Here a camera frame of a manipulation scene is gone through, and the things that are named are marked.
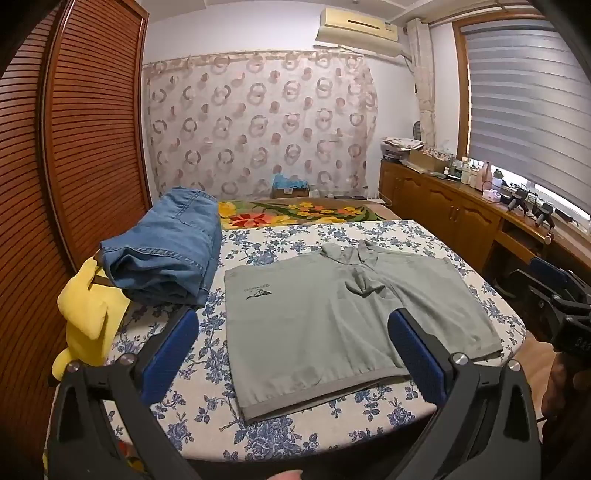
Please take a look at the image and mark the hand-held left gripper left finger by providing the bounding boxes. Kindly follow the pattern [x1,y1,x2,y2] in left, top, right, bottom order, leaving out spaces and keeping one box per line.
[48,307,204,480]

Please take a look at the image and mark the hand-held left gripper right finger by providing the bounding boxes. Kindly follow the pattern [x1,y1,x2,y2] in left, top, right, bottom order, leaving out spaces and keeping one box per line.
[387,308,543,480]

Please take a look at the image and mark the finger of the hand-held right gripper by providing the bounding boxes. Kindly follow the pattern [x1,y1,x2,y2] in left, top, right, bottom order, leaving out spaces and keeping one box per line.
[502,270,566,324]
[529,257,591,303]

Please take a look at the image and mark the grey shorts pants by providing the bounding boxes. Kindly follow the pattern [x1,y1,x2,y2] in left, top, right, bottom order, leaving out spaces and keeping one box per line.
[224,240,504,423]

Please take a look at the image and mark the person's right hand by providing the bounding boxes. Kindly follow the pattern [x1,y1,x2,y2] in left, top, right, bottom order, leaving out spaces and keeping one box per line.
[541,351,591,422]

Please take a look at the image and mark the yellow garment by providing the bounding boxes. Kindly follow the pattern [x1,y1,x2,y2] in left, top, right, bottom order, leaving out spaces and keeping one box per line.
[50,256,132,381]

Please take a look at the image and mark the folded blue jeans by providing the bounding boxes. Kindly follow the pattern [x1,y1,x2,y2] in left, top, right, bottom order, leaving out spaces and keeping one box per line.
[100,187,222,309]

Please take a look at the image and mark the wooden sideboard cabinet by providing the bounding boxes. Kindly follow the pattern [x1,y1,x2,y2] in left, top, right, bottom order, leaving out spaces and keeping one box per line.
[379,157,591,296]

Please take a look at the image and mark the row of toiletry bottles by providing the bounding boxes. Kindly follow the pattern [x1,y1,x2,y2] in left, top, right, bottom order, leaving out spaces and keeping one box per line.
[450,157,483,185]

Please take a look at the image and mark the blue floral bed sheet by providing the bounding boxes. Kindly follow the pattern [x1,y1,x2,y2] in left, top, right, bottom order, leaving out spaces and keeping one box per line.
[44,218,527,472]

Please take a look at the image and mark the open cardboard box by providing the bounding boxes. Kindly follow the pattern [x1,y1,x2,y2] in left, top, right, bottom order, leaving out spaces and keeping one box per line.
[409,148,451,172]

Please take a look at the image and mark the grey window blind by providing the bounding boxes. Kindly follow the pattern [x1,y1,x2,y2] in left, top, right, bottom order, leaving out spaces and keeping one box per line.
[459,18,591,215]

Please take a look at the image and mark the colourful flower blanket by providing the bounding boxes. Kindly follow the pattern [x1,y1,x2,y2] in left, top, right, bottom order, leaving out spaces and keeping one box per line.
[217,198,402,230]

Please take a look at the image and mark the patterned cloth stack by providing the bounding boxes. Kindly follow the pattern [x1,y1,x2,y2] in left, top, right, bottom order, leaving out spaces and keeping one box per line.
[383,136,426,151]

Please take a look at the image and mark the box with blue cloth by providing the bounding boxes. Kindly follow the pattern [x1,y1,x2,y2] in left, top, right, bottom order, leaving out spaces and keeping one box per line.
[272,173,309,190]

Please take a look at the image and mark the beige tied curtain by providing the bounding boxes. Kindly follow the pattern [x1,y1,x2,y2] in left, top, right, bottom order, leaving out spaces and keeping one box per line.
[404,18,437,148]

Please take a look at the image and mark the wooden louvred wardrobe door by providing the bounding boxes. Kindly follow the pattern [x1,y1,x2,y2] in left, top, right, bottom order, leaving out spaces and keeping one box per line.
[0,0,153,480]

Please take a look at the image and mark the white air conditioner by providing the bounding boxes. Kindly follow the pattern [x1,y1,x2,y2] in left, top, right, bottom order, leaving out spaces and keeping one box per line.
[315,7,402,57]

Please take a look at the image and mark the ring patterned wall curtain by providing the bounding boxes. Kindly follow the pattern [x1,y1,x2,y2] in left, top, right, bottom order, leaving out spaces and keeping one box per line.
[143,48,379,199]

